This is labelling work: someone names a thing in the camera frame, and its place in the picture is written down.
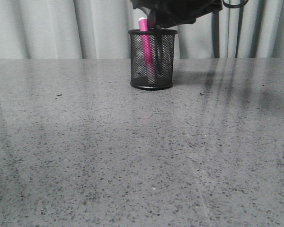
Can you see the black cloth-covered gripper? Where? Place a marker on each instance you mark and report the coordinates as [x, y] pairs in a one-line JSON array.
[[171, 13]]

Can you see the pink marker pen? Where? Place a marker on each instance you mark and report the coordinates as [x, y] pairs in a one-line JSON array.
[[143, 27]]

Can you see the grey orange scissors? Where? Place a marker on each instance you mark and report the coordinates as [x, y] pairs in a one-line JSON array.
[[151, 17]]

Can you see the black mesh pen cup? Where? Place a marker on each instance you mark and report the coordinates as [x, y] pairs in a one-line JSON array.
[[162, 46]]

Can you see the grey curtain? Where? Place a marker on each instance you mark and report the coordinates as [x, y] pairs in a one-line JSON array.
[[98, 29]]

